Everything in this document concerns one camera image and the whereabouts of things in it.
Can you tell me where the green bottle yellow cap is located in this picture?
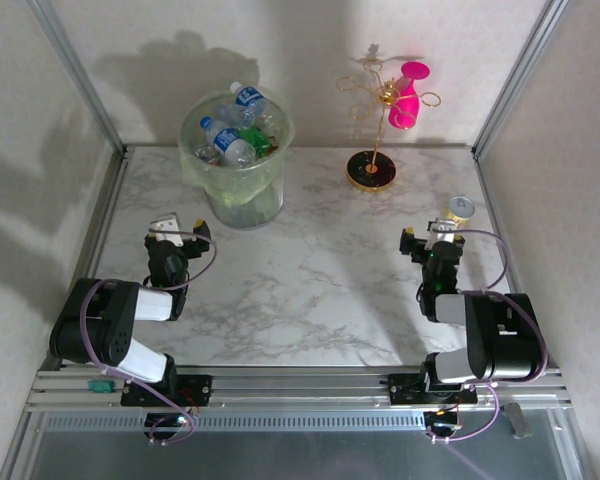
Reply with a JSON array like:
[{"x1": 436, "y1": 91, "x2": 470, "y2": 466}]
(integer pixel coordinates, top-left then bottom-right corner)
[{"x1": 239, "y1": 124, "x2": 276, "y2": 156}]

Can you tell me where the white-capped blue label bottle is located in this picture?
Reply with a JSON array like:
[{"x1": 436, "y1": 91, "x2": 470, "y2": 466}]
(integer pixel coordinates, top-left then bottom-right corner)
[{"x1": 228, "y1": 80, "x2": 276, "y2": 119}]

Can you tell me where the clear plastic waste bin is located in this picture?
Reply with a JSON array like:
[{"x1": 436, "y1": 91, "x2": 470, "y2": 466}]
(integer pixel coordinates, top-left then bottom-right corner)
[
  {"x1": 178, "y1": 87, "x2": 296, "y2": 207},
  {"x1": 178, "y1": 87, "x2": 296, "y2": 231}
]

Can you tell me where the yellow tin can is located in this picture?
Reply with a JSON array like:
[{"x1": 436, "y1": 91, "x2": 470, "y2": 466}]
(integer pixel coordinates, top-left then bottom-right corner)
[{"x1": 444, "y1": 196, "x2": 477, "y2": 226}]

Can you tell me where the pink wine glass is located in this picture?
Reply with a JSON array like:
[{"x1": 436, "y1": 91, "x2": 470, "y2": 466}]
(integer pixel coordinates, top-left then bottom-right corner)
[{"x1": 387, "y1": 60, "x2": 431, "y2": 130}]

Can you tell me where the small black controller board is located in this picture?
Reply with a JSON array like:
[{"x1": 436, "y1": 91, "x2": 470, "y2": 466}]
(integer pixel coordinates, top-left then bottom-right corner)
[
  {"x1": 423, "y1": 409, "x2": 464, "y2": 434},
  {"x1": 143, "y1": 412, "x2": 191, "y2": 435}
]

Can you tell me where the grey metal bottom panel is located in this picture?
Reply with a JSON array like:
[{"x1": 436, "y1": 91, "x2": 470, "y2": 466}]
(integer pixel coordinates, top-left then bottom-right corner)
[{"x1": 2, "y1": 428, "x2": 594, "y2": 480}]

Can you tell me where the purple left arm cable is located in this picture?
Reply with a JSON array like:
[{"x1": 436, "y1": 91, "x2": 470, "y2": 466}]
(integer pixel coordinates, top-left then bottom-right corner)
[{"x1": 78, "y1": 228, "x2": 218, "y2": 447}]

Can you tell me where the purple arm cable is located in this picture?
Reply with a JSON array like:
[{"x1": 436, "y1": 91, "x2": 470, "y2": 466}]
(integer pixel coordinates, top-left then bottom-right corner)
[
  {"x1": 78, "y1": 228, "x2": 218, "y2": 447},
  {"x1": 427, "y1": 228, "x2": 550, "y2": 444}
]

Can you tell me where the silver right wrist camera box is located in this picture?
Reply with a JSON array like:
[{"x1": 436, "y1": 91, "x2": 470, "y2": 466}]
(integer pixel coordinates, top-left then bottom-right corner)
[{"x1": 427, "y1": 215, "x2": 459, "y2": 244}]

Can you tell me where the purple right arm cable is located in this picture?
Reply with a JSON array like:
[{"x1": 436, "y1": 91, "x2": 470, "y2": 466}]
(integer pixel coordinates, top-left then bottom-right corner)
[{"x1": 427, "y1": 228, "x2": 550, "y2": 444}]

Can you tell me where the gold wire glass rack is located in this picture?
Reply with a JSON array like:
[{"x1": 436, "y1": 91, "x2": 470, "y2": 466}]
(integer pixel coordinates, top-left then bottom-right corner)
[{"x1": 336, "y1": 57, "x2": 442, "y2": 194}]

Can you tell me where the aluminium side rail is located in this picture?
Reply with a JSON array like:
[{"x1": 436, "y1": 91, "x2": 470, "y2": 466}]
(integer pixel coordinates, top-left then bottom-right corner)
[
  {"x1": 472, "y1": 147, "x2": 566, "y2": 374},
  {"x1": 39, "y1": 147, "x2": 134, "y2": 374}
]

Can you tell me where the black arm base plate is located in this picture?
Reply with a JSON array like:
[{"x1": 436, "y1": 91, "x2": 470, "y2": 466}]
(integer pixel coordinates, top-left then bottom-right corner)
[
  {"x1": 121, "y1": 373, "x2": 214, "y2": 407},
  {"x1": 387, "y1": 372, "x2": 480, "y2": 406}
]

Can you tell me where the grey metal handle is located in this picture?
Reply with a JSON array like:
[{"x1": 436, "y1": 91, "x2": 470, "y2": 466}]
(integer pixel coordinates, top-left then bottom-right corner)
[{"x1": 502, "y1": 402, "x2": 530, "y2": 440}]

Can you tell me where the slotted grey cable duct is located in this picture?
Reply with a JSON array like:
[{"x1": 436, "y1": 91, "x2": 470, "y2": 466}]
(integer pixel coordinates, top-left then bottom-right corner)
[{"x1": 42, "y1": 412, "x2": 429, "y2": 432}]

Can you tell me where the aluminium frame post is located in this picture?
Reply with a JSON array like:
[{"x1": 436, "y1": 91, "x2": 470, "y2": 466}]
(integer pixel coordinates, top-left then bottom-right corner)
[
  {"x1": 472, "y1": 0, "x2": 570, "y2": 157},
  {"x1": 27, "y1": 0, "x2": 131, "y2": 156}
]

